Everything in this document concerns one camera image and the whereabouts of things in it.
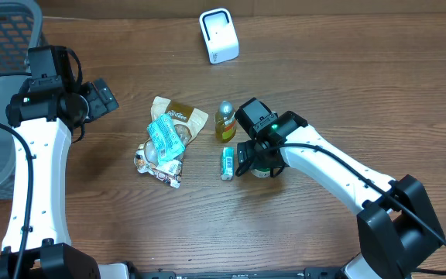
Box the green lid white jar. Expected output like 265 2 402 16
251 168 271 178

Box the small teal tissue pack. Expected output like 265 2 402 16
221 147 234 181

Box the yellow oil bottle silver cap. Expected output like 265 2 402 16
214 101 236 143

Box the brown snack packet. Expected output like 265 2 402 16
150 96 208 146

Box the white red snack wrapper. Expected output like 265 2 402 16
133 139 183 188

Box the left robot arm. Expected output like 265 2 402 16
0 46 129 279

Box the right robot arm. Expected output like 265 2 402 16
235 98 444 278

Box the white barcode scanner stand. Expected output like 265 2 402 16
199 8 239 64

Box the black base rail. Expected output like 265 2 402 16
125 261 413 279

